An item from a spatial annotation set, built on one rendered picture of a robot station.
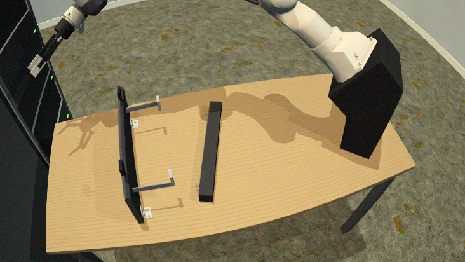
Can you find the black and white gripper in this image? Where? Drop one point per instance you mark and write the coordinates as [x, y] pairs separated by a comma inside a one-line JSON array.
[[64, 29]]

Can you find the black rectangular bar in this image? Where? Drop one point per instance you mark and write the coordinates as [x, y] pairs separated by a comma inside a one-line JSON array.
[[208, 167]]

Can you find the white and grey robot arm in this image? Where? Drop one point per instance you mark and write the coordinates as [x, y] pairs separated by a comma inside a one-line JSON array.
[[344, 53]]

